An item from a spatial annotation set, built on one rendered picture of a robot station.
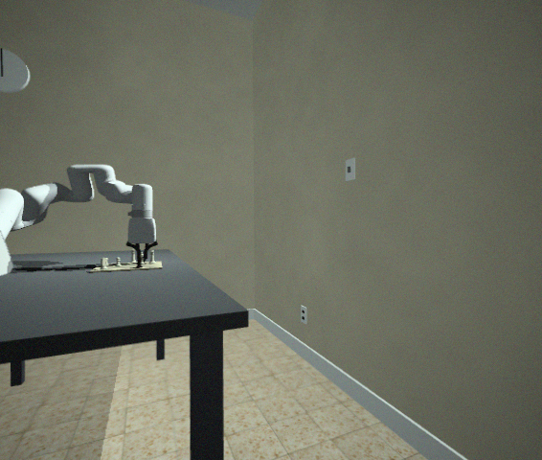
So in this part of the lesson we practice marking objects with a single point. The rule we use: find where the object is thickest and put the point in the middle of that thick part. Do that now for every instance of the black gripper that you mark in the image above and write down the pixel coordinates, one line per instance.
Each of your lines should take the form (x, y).
(141, 230)

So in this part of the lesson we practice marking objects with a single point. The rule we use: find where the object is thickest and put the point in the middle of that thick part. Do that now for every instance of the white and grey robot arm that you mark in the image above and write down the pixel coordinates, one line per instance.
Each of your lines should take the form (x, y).
(36, 200)

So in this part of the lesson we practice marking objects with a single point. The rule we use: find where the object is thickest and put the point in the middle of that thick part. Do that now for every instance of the chessboard with chess pieces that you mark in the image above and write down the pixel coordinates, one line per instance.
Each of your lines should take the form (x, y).
(127, 267)

